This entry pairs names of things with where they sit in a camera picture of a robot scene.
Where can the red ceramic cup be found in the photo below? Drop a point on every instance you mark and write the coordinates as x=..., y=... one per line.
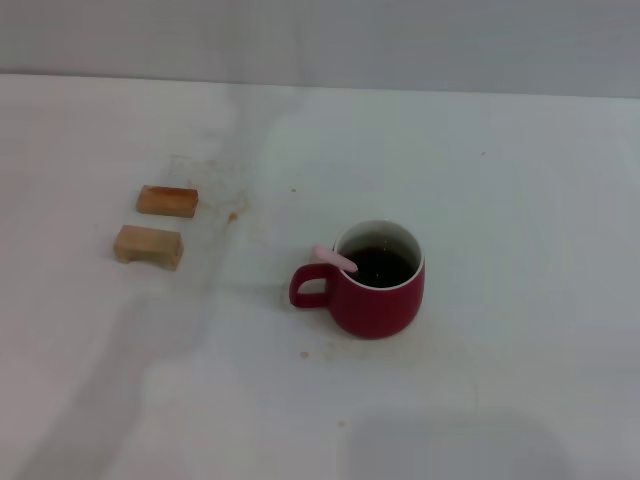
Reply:
x=380, y=305

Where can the orange stained wooden block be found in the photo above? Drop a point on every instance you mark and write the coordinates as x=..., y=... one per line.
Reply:
x=167, y=201

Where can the dark coffee liquid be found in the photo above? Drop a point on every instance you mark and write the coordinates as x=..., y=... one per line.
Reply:
x=382, y=267

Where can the pale notched wooden block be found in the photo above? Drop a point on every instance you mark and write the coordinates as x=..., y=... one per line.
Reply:
x=150, y=245

